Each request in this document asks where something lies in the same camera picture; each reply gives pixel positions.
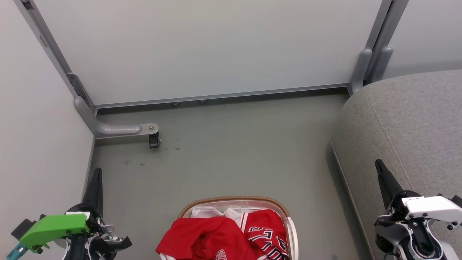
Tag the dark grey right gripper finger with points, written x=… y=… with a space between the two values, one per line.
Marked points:
x=388 y=184

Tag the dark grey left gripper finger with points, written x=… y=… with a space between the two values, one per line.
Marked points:
x=95 y=193

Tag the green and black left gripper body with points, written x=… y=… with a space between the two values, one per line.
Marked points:
x=54 y=227

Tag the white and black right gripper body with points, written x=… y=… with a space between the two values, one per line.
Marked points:
x=429 y=207

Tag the plain red garment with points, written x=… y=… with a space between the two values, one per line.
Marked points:
x=202 y=240

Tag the red and white sports jersey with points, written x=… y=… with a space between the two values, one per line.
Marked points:
x=267 y=231

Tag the grey fabric sofa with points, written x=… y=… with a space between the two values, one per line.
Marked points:
x=408 y=137

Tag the grey metal partition foot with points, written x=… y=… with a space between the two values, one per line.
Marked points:
x=112 y=129

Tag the black caster wheel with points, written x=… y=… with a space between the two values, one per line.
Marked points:
x=154 y=141

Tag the wicker laundry basket white liner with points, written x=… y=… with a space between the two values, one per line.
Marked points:
x=292 y=231

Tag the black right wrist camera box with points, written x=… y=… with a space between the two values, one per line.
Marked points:
x=457 y=201

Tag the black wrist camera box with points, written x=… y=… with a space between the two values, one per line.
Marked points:
x=22 y=227
x=457 y=201

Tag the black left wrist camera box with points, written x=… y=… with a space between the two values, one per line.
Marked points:
x=22 y=227

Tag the grey rounded foot bracket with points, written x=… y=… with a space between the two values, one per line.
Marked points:
x=382 y=63
x=361 y=72

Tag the grey partition corner post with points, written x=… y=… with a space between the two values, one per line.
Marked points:
x=54 y=54

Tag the grey double partition post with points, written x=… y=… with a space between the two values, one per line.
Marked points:
x=384 y=29

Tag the grey partition bottom rail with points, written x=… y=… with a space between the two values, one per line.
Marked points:
x=223 y=95

